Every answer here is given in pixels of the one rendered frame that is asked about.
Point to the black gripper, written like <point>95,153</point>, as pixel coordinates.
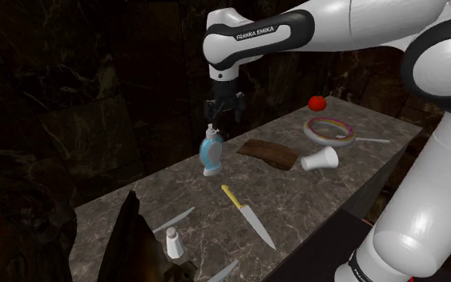
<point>225,91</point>

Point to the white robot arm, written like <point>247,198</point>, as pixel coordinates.
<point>424,203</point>

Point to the blue and white spray bottle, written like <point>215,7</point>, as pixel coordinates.
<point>210,153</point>

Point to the brown wooden cutting board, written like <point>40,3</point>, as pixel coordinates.
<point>268,153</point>

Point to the red tomato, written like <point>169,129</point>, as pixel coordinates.
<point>317,103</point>

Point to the white plate with purple rim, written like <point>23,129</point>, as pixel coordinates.
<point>314,133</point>

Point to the white cup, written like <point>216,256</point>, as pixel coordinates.
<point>322,159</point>

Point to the grey knife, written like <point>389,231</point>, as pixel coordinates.
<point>173,221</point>
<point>223,272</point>

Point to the white salt shaker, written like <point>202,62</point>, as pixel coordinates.
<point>174,245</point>

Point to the white spoon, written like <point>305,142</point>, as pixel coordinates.
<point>369,140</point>

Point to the dark brown jagged object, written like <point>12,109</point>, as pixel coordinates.
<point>131,246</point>

